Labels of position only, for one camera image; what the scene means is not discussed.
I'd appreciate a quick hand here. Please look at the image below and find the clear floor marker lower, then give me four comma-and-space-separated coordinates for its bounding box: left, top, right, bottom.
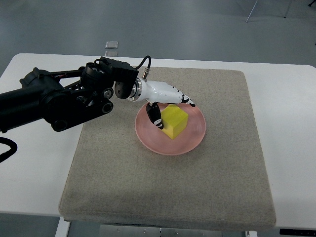
105, 50, 118, 57

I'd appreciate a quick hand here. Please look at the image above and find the clear floor marker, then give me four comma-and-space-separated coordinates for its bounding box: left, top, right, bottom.
105, 50, 118, 57
105, 40, 119, 49

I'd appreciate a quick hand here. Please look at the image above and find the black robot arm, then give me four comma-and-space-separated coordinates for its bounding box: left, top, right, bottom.
0, 57, 194, 133

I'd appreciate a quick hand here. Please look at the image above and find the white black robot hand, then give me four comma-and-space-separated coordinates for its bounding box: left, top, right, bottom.
128, 78, 196, 129

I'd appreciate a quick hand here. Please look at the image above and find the clear floor marker upper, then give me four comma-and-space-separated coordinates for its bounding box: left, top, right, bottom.
105, 40, 119, 49

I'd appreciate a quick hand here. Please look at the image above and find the grey felt mat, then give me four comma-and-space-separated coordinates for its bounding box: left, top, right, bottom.
59, 68, 276, 231

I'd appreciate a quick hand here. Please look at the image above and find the pink plastic plate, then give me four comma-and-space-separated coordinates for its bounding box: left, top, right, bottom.
135, 104, 206, 156

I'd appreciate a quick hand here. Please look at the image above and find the white table leg frame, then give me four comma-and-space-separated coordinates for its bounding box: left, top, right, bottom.
55, 217, 71, 237

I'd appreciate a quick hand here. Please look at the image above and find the metal chair leg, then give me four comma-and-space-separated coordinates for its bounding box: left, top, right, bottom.
245, 0, 258, 23

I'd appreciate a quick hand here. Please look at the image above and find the yellow foam block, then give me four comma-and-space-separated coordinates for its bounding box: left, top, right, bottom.
161, 105, 189, 139

